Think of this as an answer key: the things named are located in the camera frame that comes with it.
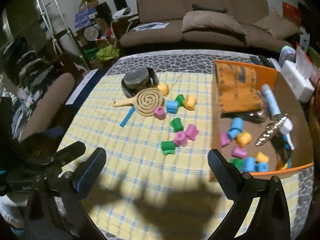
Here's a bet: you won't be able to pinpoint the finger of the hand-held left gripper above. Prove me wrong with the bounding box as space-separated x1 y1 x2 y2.
47 141 87 178

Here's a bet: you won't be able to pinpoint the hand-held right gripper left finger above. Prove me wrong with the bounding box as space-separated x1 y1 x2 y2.
24 147 107 240

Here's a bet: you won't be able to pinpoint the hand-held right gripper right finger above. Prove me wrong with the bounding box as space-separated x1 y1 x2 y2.
207 149 292 240

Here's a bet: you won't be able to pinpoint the pink foam hair roller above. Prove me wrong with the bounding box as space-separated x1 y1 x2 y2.
184 124 199 140
220 130 230 148
153 106 167 120
174 132 188 147
231 145 248 159

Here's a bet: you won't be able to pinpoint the blue foam hair roller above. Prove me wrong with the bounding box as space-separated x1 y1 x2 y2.
165 100 179 114
255 162 269 173
227 117 244 140
241 157 257 173

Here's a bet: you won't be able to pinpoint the light blue spray bottle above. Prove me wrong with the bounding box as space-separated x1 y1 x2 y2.
261 84 282 120

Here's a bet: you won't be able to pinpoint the orange printed towel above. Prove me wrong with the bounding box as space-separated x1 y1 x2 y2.
215 62 263 118

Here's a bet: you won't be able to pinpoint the orange cardboard box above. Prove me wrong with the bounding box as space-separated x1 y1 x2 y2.
209 60 315 182

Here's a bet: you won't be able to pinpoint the yellow checked tablecloth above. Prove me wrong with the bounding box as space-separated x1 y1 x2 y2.
57 71 300 238

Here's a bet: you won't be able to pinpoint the brown padded chair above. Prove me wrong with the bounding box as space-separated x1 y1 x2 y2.
19 72 75 140

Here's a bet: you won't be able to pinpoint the blue plastic stick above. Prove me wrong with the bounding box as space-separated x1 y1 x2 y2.
119 107 135 128

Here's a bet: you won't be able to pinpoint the long white box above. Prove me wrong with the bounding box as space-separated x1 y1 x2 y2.
65 69 99 105

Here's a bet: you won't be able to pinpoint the metal whisk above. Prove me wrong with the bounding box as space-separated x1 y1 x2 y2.
255 114 289 147

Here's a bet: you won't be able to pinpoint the blue black object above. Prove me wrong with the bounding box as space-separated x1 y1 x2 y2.
280 135 292 167

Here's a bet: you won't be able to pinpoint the wooden spiral hand paddle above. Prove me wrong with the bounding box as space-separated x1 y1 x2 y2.
112 87 166 117

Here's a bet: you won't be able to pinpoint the glass jar with dark lid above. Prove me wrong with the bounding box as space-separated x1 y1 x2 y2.
122 67 150 90

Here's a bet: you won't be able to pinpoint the pile of dark clothes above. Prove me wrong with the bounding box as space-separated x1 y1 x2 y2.
2 37 63 88

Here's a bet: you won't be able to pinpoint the green bag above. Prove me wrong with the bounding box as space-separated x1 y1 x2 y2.
96 46 120 62

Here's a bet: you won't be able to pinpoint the round white disc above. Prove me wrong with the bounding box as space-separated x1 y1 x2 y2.
84 25 100 42

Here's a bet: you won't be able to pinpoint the black remote control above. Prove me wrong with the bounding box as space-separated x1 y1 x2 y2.
250 54 280 70

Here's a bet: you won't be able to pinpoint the white plastic box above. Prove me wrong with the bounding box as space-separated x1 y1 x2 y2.
281 60 315 103

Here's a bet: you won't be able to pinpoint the blue cardboard box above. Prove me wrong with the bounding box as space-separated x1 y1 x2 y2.
74 7 98 29

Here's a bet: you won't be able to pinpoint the white metal stand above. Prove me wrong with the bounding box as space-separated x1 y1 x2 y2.
29 0 90 70

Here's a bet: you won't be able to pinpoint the lavender plastic container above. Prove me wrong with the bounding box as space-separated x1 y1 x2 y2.
279 45 297 65

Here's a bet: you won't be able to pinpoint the clear red-edged plastic bag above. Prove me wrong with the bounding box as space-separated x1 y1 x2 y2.
295 45 320 80

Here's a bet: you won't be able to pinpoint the black speaker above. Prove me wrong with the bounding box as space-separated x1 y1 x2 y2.
113 0 127 12
96 2 112 18

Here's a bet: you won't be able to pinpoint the white desk lamp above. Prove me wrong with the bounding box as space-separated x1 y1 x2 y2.
112 7 133 20

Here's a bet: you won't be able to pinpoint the printed papers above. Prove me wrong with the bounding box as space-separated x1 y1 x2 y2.
129 22 170 32

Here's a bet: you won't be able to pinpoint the large brown cushion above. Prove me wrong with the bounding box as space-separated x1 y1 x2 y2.
182 10 247 36

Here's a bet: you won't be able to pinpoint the flat brown cushion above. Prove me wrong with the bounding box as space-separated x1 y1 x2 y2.
252 14 302 40

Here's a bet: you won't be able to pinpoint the dark bone-shaped pillow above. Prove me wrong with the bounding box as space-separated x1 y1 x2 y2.
192 4 228 14

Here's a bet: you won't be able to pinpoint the brown sofa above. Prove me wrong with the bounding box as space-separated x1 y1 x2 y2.
119 0 304 54

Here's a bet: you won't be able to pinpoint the red cardboard box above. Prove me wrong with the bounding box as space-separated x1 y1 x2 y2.
282 2 303 20

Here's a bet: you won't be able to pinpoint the white cable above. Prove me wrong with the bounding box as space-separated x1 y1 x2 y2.
106 17 133 48

